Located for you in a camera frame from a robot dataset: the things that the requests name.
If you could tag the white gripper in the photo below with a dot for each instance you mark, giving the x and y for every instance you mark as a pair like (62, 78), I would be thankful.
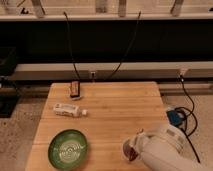
(142, 138)

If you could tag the red pepper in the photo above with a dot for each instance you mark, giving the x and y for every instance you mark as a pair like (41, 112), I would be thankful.
(132, 155)

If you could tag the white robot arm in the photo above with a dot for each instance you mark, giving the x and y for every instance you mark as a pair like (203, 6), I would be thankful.
(159, 149)

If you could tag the white ceramic cup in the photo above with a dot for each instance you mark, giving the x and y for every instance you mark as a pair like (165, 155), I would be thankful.
(127, 145)

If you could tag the blue power adapter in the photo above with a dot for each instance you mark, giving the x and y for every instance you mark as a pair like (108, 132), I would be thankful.
(174, 118)

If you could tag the green patterned bowl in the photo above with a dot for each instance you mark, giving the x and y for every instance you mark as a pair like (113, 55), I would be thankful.
(68, 150)

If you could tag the small dark box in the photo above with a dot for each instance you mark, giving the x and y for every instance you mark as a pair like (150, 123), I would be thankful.
(75, 90)

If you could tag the right wall outlet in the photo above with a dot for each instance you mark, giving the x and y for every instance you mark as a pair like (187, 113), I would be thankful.
(183, 71)

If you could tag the white wall outlet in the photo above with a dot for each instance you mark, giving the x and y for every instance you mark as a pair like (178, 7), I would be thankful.
(92, 75)

